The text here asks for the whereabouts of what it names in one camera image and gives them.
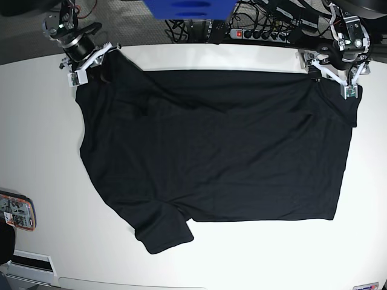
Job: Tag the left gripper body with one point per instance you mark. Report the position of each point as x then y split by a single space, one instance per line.
343 61

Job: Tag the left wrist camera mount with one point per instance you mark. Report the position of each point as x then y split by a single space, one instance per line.
349 87

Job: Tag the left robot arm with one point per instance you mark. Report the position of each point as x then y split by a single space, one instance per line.
345 24

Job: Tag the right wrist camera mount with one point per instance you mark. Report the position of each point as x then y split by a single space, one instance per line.
77 71

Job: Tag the black T-shirt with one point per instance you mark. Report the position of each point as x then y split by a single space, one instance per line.
165 147

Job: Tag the sticker label card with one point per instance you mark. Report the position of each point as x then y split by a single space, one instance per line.
370 286

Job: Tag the white power strip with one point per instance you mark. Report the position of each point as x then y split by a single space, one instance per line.
258 35

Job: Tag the black chair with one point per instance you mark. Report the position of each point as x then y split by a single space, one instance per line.
7 242

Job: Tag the black power adapter box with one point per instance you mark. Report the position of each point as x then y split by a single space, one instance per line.
308 20

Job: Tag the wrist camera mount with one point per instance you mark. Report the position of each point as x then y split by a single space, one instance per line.
349 87
77 71

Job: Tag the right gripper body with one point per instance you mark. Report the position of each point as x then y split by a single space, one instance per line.
78 49

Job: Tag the black remote control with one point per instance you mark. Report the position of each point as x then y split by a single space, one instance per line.
217 32

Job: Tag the blue plastic box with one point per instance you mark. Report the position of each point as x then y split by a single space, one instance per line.
190 9

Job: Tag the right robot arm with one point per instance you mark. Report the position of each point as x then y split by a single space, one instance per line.
61 25

